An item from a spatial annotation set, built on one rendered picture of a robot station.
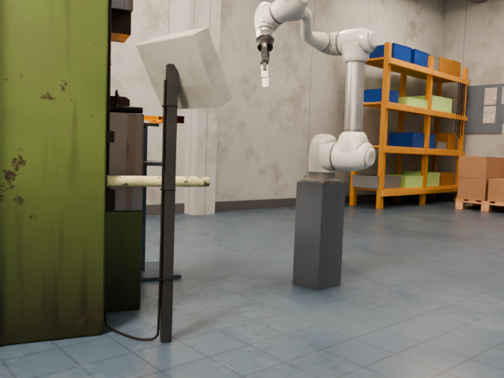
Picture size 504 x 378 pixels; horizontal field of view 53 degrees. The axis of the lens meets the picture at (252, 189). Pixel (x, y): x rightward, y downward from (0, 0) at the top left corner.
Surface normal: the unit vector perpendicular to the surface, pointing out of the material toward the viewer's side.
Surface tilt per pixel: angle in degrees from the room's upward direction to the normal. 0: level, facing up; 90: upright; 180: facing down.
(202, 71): 120
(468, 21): 90
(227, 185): 90
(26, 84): 90
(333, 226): 90
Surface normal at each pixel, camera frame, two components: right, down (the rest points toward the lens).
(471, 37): -0.76, 0.02
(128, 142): 0.40, 0.08
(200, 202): 0.66, 0.07
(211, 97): -0.59, 0.52
